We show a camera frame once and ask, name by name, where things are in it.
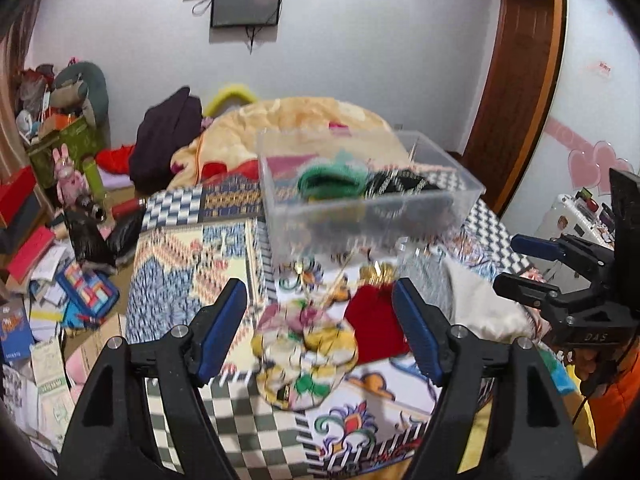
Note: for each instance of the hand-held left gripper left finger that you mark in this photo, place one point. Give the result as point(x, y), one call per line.
point(220, 332)

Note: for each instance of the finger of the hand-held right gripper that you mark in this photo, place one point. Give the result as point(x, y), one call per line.
point(535, 247)
point(525, 287)

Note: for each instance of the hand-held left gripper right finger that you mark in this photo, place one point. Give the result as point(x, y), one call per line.
point(419, 332)

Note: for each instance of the floral patterned cloth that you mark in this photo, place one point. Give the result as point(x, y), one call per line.
point(300, 355)

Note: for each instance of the clear plastic box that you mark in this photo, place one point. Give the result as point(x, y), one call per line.
point(350, 225)

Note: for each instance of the person's right forearm orange sleeve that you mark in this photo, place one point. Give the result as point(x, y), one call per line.
point(617, 400)

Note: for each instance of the person's right hand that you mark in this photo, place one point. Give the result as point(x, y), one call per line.
point(586, 366)

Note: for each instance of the white appliance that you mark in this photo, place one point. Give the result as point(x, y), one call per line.
point(565, 215)

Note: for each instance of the red velvet pouch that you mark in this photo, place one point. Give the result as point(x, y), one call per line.
point(372, 320)

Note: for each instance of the white cloth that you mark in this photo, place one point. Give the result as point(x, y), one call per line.
point(475, 305)

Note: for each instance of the colourful printed blanket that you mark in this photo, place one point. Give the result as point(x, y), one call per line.
point(165, 280)

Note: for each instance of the teal cloth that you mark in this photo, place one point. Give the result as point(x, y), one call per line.
point(557, 375)

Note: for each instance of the pink heart stickers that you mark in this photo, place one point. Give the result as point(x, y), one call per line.
point(600, 165)

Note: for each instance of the colourful pencil case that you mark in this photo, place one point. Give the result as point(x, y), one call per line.
point(87, 290)

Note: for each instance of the black patterned cloth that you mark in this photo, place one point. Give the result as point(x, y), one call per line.
point(400, 182)

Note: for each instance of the black plastic bag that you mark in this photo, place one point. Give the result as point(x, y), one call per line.
point(95, 240)

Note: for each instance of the red tube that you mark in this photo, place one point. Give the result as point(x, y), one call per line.
point(127, 206)

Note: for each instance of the brown wooden door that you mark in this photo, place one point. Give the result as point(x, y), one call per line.
point(520, 85)

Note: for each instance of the red cloth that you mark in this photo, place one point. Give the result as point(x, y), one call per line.
point(240, 169)

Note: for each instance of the green knitted cloth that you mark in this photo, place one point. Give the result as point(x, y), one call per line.
point(330, 180)

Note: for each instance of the pink cloth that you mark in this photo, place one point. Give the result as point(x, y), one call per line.
point(287, 166)

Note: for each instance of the pile of papers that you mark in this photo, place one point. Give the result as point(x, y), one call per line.
point(45, 375)

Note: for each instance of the green bottle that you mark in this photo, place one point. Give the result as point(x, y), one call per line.
point(95, 180)

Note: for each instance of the dark purple garment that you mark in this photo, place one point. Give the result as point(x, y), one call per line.
point(165, 140)

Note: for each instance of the red garment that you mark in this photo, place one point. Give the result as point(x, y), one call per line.
point(117, 160)

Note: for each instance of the blue book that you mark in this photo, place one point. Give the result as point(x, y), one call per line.
point(15, 330)

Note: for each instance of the red book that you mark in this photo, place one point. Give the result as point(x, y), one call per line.
point(30, 255)

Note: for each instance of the pink bunny toy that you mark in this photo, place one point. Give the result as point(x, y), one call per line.
point(67, 180)

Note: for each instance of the beige fleece blanket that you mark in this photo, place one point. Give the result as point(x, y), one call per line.
point(300, 115)

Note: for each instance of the red box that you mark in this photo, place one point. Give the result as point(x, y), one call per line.
point(17, 197)

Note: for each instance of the green cardboard box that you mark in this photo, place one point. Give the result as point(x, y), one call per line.
point(65, 142)

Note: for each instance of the grey plush toy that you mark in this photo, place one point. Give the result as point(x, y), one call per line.
point(80, 85)

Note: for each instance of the black framed panel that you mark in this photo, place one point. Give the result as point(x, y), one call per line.
point(245, 5)

